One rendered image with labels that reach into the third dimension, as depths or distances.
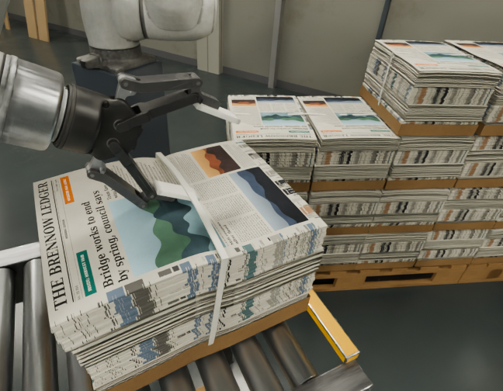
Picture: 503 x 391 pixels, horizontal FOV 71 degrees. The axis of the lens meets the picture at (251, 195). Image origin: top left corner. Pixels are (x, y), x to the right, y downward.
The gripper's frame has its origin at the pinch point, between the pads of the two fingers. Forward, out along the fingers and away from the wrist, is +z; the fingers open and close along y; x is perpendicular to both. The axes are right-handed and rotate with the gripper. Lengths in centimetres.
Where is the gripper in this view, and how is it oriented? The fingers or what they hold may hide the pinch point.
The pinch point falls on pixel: (209, 157)
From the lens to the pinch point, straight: 53.1
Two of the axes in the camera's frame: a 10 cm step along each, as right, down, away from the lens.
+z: 7.7, 1.7, 6.2
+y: -4.7, 8.1, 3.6
